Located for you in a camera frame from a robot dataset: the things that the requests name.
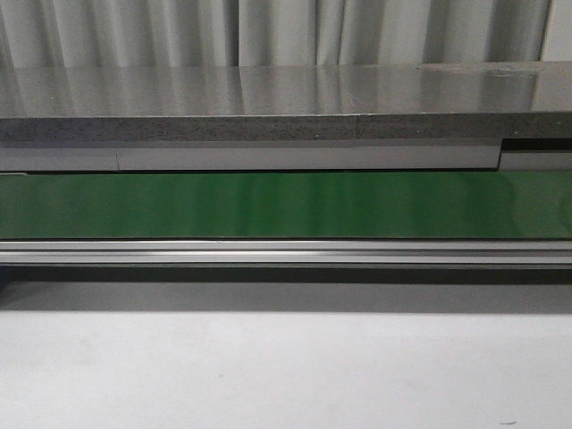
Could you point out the green conveyor belt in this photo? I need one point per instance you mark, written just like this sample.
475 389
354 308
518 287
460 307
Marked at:
411 205

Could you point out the grey stone bench slab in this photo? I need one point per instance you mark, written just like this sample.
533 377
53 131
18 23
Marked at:
446 116

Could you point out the white pleated curtain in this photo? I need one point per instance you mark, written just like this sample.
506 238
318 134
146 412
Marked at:
288 33

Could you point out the aluminium conveyor frame rail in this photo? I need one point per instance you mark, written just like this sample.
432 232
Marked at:
286 252

